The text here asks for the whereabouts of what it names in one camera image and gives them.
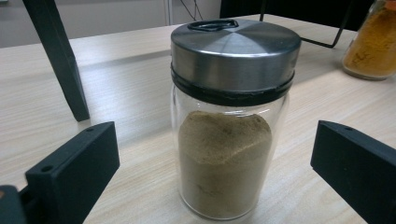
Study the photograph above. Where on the glass spice jar brown powder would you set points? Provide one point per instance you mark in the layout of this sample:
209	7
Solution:
227	155

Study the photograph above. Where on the glass spice jar orange powder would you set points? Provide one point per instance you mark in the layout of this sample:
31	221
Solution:
373	46

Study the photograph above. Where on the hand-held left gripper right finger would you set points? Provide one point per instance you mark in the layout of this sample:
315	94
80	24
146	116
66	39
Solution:
358	168

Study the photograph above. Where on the white wall conduit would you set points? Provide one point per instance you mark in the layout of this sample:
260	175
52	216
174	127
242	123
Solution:
168	12

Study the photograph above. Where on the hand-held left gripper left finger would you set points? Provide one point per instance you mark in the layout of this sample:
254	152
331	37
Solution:
77	168

